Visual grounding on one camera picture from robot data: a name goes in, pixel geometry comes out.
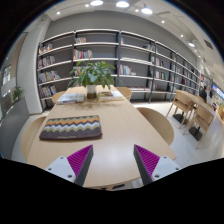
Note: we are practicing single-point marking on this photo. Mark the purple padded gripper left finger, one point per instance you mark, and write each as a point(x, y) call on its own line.
point(73, 168)

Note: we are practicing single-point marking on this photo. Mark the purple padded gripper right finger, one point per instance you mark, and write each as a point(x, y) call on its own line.
point(151, 166)

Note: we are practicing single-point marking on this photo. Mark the zigzag patterned folded towel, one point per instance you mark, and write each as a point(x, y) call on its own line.
point(72, 128)

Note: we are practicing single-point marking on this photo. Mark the wooden chair right near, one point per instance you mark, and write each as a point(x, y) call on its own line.
point(159, 122)

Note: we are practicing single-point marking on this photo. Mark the wooden chair left near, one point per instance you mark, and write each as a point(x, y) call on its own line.
point(29, 136)

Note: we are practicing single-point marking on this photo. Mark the open magazine left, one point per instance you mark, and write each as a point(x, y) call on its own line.
point(71, 98)

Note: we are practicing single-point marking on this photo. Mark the light wooden chair front right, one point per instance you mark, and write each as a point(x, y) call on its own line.
point(200, 123)

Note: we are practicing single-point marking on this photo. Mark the wooden chair far left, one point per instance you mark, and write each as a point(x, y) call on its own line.
point(56, 96)

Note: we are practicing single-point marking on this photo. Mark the light wooden chair background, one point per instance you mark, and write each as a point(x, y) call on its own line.
point(183, 107)

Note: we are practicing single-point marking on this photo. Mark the book on table right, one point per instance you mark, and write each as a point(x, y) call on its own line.
point(110, 95)

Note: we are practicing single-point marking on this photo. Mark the wooden chair far right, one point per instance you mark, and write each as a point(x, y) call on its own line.
point(124, 93)

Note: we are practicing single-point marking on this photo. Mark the person in dark clothes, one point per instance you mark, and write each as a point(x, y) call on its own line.
point(203, 94)

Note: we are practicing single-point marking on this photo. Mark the green potted plant white pot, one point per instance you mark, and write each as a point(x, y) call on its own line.
point(89, 75)

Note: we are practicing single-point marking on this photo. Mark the small green plant left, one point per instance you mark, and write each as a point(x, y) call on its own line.
point(17, 93)

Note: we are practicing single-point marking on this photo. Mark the large grey bookshelf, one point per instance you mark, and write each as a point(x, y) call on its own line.
point(150, 69)

